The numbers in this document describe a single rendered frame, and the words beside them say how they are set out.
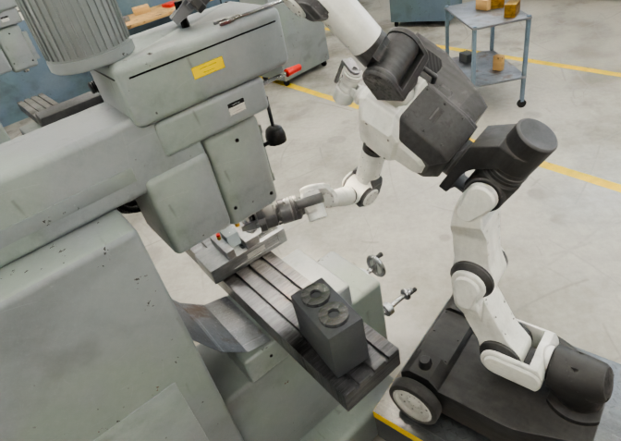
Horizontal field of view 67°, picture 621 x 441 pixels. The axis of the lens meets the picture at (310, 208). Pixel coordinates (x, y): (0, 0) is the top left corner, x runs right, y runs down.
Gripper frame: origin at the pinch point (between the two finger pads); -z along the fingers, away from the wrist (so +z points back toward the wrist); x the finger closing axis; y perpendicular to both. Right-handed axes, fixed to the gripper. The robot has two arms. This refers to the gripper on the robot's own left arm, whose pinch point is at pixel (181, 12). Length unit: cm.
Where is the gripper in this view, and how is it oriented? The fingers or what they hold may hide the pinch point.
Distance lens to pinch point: 136.1
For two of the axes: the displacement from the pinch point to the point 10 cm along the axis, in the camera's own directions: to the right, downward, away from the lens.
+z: 6.9, -7.2, -0.9
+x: -3.9, -4.8, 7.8
